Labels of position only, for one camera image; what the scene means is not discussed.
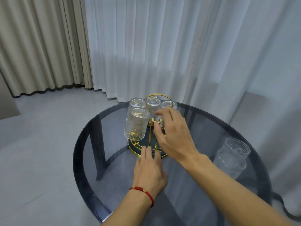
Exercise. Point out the person's right hand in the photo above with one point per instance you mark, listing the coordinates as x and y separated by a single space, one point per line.
176 136

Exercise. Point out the person's left hand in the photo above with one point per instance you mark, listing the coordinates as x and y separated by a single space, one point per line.
149 176

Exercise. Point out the person's left middle finger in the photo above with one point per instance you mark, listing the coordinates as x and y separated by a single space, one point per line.
149 154

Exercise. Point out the person's right thumb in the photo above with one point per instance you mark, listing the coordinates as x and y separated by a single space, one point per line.
158 135

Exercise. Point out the gold cup rack teal tray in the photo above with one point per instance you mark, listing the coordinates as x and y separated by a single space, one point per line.
150 141

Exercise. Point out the person's right forearm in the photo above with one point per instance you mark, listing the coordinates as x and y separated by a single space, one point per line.
230 197

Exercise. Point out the person's left forearm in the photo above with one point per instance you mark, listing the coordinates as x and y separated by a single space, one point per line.
131 211

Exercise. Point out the ribbed clear drinking glass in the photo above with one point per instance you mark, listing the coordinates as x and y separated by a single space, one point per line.
137 125
168 105
152 104
229 163
237 145
136 103

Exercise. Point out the round smoked glass table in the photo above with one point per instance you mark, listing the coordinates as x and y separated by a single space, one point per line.
112 143

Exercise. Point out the white sheer curtain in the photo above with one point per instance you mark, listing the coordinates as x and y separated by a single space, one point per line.
188 44

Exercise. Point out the beige curtain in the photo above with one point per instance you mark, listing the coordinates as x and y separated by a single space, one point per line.
40 42

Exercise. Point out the grey cabinet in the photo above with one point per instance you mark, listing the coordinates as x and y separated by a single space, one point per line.
8 101

